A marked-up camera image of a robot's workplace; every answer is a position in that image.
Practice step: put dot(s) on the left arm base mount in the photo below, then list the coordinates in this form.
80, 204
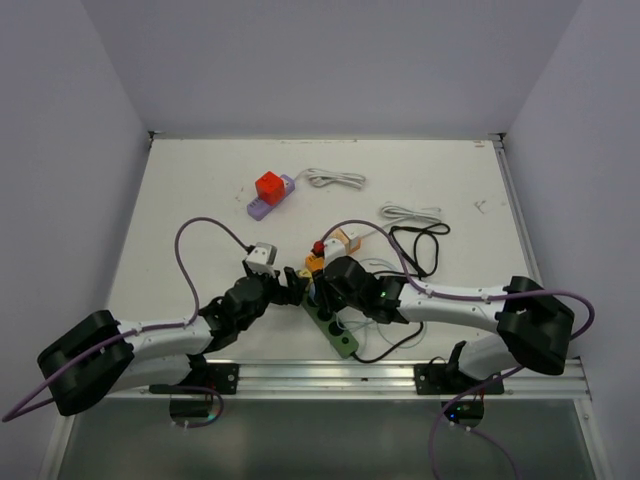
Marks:
222, 378

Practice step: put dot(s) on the beige cube socket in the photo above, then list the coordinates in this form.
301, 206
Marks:
349, 237

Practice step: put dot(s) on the red cube socket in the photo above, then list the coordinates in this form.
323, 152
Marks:
270, 188

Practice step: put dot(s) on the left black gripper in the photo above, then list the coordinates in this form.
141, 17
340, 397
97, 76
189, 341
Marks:
283, 294

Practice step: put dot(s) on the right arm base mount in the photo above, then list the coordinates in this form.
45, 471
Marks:
447, 378

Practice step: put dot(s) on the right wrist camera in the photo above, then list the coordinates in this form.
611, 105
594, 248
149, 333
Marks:
329, 249

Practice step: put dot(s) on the green power strip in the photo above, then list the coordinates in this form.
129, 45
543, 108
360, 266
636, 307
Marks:
341, 339

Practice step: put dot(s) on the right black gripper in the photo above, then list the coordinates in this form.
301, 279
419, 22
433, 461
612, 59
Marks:
326, 292

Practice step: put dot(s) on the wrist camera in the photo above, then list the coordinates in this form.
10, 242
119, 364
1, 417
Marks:
261, 259
329, 249

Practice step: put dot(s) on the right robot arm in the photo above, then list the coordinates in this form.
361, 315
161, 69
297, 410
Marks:
524, 326

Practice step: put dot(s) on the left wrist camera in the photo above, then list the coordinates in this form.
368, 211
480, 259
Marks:
261, 259

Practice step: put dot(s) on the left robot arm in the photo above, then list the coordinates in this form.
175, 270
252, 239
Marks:
102, 355

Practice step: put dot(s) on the purple usb hub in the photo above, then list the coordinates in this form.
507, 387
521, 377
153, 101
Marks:
258, 210

